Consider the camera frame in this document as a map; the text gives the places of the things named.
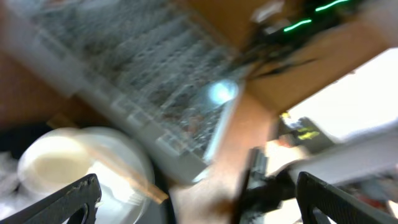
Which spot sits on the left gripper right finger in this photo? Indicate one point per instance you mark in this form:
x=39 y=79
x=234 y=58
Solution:
x=314 y=193

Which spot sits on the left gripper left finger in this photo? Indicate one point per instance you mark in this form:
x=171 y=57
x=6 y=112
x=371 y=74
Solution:
x=75 y=203

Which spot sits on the white cup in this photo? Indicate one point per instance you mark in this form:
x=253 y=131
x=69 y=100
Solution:
x=52 y=162

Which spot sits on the wooden chopstick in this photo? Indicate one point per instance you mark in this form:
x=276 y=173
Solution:
x=134 y=179

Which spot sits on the blue cup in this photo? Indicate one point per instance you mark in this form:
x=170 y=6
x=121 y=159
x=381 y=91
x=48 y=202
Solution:
x=222 y=91

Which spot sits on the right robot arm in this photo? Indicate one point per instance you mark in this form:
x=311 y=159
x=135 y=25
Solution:
x=290 y=34

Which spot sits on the grey dishwasher rack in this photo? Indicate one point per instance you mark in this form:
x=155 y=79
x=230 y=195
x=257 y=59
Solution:
x=144 y=65

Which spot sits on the grey plate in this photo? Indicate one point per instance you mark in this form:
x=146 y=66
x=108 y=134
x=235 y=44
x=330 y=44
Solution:
x=123 y=147

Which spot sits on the white plastic fork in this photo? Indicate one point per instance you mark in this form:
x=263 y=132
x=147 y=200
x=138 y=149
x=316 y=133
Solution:
x=118 y=186

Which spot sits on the round black tray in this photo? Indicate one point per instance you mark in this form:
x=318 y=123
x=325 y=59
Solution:
x=17 y=140

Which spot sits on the crumpled white tissue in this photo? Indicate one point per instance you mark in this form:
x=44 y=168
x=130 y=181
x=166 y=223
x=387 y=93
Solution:
x=12 y=200

